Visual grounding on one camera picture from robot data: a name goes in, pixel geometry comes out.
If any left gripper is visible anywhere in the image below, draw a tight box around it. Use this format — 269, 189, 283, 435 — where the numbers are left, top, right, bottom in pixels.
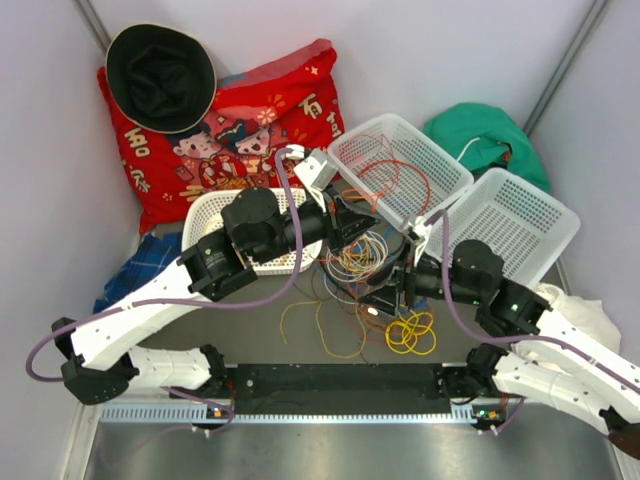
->
252, 184, 382, 266

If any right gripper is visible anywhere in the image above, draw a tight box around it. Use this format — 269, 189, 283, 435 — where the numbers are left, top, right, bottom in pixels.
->
357, 239, 482, 317

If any orange thin wire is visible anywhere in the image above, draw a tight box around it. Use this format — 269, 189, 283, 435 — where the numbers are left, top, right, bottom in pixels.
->
344, 164, 401, 211

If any yellow thin cable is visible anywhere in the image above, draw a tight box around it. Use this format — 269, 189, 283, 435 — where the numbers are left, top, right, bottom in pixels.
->
383, 309, 437, 355

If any thick red ethernet cable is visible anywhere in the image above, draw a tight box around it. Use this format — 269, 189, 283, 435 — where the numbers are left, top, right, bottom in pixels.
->
357, 158, 434, 222

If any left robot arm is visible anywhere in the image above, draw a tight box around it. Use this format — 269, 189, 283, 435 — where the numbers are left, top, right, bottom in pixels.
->
52, 187, 379, 405

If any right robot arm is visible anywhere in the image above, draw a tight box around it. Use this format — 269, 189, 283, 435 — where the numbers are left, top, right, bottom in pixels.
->
360, 240, 639, 458

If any white rectangular basket centre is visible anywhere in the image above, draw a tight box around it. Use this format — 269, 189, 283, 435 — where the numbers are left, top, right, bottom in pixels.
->
327, 113, 474, 231

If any white rectangular basket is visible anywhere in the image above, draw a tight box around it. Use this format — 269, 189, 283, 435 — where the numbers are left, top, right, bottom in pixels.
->
430, 168, 581, 288
327, 113, 474, 231

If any red printed pillow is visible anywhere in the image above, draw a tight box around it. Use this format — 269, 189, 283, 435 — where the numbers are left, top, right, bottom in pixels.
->
97, 39, 344, 234

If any white basket with rounded corners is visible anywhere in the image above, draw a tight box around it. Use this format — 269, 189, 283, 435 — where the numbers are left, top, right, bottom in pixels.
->
181, 188, 322, 276

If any white rectangular basket right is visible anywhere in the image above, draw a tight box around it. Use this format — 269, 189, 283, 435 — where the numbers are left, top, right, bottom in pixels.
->
430, 168, 581, 288

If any green cloth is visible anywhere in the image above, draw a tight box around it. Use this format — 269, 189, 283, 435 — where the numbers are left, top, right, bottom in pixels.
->
423, 102, 551, 193

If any blue plaid cloth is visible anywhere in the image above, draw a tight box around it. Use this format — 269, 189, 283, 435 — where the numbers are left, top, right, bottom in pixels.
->
93, 232, 182, 313

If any white cloth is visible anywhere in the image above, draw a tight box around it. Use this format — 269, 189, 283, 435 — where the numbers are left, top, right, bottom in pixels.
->
533, 282, 621, 354

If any black round hat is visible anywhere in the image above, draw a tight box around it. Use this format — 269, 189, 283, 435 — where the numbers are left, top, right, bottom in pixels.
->
105, 23, 218, 134

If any white grey wire coil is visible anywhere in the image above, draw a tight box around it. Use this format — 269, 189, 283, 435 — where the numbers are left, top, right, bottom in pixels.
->
324, 229, 391, 286

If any blue ethernet cable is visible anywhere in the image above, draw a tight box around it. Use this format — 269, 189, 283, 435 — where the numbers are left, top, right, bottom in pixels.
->
319, 224, 441, 311

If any black thin wire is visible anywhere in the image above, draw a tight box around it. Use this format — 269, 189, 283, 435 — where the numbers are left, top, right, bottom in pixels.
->
309, 239, 401, 364

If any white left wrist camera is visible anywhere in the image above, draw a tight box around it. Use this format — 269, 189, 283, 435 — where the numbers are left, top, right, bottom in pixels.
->
285, 144, 338, 192

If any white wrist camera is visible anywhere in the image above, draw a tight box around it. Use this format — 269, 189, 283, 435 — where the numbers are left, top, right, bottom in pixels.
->
401, 213, 441, 259
285, 144, 338, 192

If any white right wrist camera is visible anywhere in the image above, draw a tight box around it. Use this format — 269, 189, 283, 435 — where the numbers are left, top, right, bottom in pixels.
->
401, 213, 441, 259

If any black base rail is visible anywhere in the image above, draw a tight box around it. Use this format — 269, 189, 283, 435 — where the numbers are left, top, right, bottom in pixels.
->
229, 363, 451, 415

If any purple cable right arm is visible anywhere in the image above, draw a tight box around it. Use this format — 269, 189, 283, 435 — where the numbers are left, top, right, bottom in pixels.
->
422, 209, 640, 436

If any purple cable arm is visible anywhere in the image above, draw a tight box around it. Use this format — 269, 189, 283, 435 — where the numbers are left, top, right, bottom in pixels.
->
25, 147, 306, 441
422, 209, 640, 436

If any white slotted cable duct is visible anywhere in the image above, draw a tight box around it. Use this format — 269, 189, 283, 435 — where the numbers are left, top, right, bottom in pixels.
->
99, 402, 506, 426

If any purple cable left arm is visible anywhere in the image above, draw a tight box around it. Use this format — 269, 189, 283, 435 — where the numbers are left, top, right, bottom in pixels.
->
25, 147, 306, 441

